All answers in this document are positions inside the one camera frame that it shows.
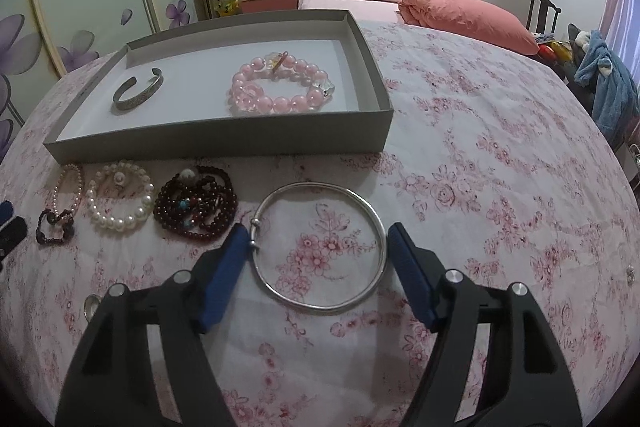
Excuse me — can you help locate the pink nightstand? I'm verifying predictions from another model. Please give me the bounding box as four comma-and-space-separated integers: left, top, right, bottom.
237, 0, 301, 15

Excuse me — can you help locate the silver bangle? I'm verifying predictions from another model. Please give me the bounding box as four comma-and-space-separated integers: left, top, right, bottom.
248, 182, 388, 314

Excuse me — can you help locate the small pink pearl bracelet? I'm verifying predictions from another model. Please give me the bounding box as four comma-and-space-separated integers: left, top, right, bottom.
52, 163, 83, 220

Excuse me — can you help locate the pink bed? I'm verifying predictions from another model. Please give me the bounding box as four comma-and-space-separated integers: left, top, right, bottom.
298, 0, 416, 25

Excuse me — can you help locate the pile of colourful toys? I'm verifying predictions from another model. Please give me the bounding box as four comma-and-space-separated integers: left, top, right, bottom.
534, 34, 573, 62

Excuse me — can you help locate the blue robe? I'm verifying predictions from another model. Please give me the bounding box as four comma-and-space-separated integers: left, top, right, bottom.
574, 29, 640, 142

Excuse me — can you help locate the pink bead bracelet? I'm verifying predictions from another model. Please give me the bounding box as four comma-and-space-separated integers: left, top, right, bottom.
230, 52, 335, 115

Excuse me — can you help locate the small dark bead bracelet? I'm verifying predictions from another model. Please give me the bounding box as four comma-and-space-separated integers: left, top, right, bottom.
36, 208, 77, 245

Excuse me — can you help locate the dark red bead bracelet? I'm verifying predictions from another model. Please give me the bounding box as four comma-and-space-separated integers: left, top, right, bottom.
152, 165, 240, 240

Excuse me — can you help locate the grey cardboard box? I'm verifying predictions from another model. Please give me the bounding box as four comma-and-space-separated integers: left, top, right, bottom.
43, 9, 394, 165

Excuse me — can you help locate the white pearl bracelet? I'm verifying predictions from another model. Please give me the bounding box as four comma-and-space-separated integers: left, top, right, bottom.
86, 161, 156, 230

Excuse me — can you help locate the dark wooden chair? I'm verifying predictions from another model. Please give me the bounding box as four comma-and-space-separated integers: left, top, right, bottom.
526, 0, 563, 35

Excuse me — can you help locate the folded coral duvet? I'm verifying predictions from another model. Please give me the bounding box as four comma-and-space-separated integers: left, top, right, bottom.
397, 0, 541, 56

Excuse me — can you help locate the silver cuff bracelet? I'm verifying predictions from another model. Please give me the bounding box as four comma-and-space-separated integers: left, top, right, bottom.
112, 68, 163, 112

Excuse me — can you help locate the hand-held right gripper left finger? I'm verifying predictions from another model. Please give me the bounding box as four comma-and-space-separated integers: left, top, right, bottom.
54, 223, 251, 427

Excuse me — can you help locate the pink curtain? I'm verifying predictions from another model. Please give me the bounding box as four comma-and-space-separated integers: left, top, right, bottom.
597, 0, 640, 72

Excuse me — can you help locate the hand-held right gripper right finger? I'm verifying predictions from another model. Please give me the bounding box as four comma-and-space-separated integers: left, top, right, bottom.
386, 222, 583, 427

